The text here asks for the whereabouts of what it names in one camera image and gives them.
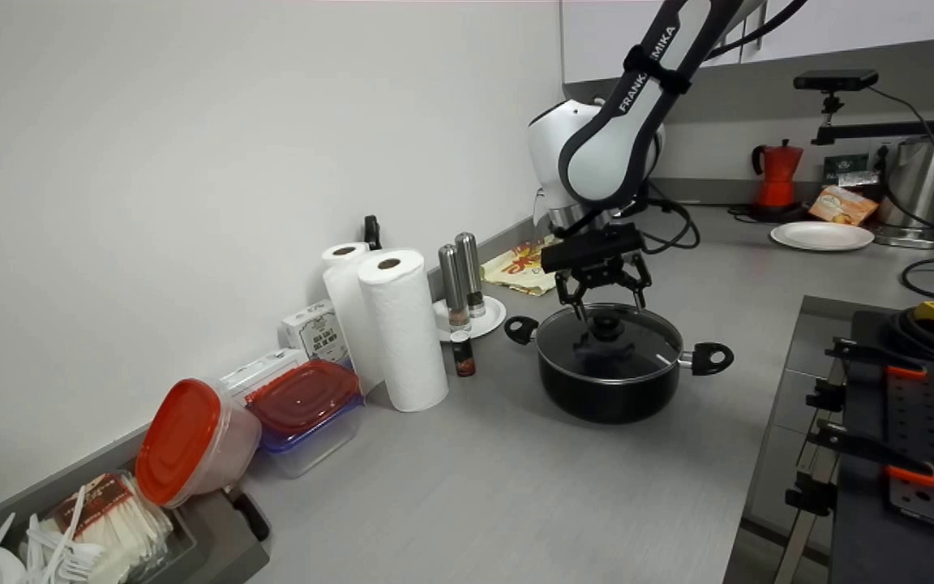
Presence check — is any white plastic container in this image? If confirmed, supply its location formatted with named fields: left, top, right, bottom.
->
left=217, top=346, right=309, bottom=402

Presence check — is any dark grey metal platform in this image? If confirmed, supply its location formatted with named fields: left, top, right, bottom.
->
left=723, top=291, right=934, bottom=584

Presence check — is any black cooking pot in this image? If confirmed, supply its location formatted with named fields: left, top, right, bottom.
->
left=504, top=301, right=740, bottom=429

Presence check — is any dark bottle with black cap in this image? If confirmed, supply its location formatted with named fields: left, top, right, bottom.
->
left=360, top=211, right=385, bottom=253

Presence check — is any round container with orange lid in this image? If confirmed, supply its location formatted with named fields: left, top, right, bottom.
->
left=134, top=377, right=266, bottom=513

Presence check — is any small spice bottle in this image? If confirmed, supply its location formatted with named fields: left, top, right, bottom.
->
left=447, top=337, right=480, bottom=378

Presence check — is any steel electric kettle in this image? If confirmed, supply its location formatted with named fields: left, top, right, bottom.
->
left=878, top=135, right=934, bottom=248

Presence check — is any clear container with red lid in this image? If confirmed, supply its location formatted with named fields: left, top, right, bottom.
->
left=244, top=358, right=367, bottom=479

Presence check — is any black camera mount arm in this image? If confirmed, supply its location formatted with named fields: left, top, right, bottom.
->
left=806, top=90, right=934, bottom=148

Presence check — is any black camera on mount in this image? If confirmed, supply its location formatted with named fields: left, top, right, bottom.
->
left=791, top=68, right=881, bottom=95

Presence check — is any glass lid with black knob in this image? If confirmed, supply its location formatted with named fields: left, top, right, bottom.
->
left=532, top=301, right=688, bottom=382

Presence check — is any white plate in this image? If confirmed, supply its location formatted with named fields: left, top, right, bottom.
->
left=764, top=217, right=878, bottom=255

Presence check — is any yellow red patterned kitchen towel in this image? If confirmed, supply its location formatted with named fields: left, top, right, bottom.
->
left=480, top=238, right=564, bottom=298

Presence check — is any grey plastic bin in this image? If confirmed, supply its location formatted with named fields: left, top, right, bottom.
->
left=0, top=473, right=273, bottom=584

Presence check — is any red moka pot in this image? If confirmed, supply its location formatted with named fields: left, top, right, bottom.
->
left=750, top=135, right=806, bottom=214

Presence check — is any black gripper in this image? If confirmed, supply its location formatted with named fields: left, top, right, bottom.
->
left=551, top=253, right=659, bottom=325

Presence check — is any small dark box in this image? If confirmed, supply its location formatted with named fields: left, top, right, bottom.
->
left=819, top=152, right=881, bottom=189

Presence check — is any small white carton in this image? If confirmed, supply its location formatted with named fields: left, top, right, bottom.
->
left=278, top=298, right=354, bottom=366

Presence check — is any steel spice grinder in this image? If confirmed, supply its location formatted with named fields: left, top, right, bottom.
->
left=454, top=230, right=491, bottom=313
left=433, top=244, right=472, bottom=325

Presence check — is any small white saucer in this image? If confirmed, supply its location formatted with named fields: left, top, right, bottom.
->
left=428, top=291, right=509, bottom=346

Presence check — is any orange snack packet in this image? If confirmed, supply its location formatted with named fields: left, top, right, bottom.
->
left=806, top=182, right=881, bottom=230

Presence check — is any white paper towel roll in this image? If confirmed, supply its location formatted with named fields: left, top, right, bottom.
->
left=318, top=239, right=389, bottom=395
left=357, top=246, right=449, bottom=416

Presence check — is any white plastic cutlery bundle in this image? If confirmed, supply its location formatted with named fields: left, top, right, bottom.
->
left=22, top=468, right=179, bottom=584

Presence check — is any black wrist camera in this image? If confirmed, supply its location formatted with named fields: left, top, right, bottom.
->
left=537, top=220, right=644, bottom=276

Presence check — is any black clamp with orange handle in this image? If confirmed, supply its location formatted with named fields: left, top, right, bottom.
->
left=784, top=419, right=934, bottom=517
left=804, top=333, right=934, bottom=416

